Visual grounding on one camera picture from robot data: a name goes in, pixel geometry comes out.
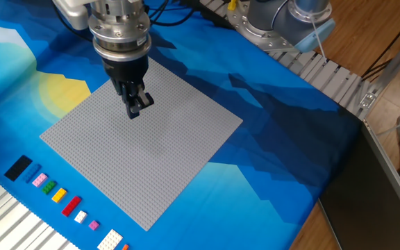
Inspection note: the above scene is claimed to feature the red Lego brick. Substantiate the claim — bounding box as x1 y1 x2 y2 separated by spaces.
60 195 83 218

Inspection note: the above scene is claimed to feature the aluminium beam with corner bracket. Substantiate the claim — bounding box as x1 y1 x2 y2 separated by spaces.
358 22 400 121

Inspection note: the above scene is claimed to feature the large white Lego plate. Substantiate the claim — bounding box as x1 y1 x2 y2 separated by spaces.
97 228 124 250

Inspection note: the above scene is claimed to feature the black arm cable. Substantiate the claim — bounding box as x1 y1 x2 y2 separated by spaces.
51 0 201 43

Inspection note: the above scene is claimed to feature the large grey Lego baseplate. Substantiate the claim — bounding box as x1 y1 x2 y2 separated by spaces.
39 57 244 232

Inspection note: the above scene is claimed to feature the blue Lego brick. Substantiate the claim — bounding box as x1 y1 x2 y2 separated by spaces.
22 162 42 184

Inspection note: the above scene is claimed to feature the yellow Lego brick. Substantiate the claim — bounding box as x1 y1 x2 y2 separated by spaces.
51 187 68 204

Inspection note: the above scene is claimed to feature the green Lego brick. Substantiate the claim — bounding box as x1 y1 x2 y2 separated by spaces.
41 180 58 196

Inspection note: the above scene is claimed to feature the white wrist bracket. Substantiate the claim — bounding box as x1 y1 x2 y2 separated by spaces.
51 0 93 31

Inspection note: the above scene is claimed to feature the pink Lego brick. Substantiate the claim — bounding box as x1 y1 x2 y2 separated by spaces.
31 172 49 188

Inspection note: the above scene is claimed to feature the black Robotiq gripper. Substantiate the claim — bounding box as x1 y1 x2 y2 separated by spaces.
101 55 156 120

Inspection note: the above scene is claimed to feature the dark panel with metal frame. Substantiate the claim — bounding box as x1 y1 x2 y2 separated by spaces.
317 119 400 250

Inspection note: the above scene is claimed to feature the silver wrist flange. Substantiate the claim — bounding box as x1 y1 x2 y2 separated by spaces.
87 0 152 63

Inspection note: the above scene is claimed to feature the black floor cable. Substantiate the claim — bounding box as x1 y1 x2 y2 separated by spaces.
360 6 400 81

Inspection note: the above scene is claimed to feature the black Lego plate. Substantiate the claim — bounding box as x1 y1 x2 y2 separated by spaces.
3 154 33 182

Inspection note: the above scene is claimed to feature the blue mountain print cloth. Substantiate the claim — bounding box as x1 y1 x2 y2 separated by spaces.
0 0 363 250

